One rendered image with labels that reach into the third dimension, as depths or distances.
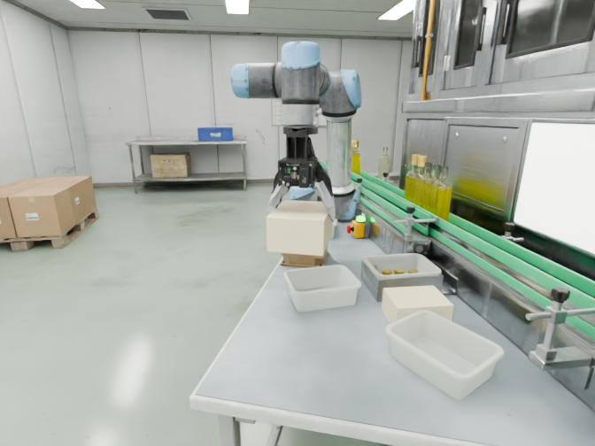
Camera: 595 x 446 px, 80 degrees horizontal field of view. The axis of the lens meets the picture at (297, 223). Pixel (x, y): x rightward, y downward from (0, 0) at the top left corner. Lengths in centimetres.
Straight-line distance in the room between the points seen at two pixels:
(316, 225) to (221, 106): 651
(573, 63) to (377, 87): 645
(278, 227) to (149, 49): 678
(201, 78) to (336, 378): 667
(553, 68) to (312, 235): 92
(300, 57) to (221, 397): 70
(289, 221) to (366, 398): 41
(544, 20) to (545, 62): 13
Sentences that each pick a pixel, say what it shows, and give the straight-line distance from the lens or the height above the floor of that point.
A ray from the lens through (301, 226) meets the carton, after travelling 72.
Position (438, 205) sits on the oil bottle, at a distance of 144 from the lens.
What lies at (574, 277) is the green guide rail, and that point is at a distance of 109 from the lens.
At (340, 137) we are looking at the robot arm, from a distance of 123.
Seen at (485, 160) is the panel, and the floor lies 117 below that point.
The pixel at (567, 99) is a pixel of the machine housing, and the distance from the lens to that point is 124.
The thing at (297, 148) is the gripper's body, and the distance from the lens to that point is 72.
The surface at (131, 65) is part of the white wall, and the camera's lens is 744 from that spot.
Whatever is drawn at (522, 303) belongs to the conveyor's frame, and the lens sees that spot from 108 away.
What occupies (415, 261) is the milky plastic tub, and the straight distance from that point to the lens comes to 138.
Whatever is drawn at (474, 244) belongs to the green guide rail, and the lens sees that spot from 124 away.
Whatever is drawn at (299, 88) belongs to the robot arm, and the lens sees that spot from 71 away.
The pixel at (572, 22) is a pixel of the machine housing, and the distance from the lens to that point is 135.
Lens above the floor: 133
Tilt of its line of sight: 17 degrees down
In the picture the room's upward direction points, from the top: straight up
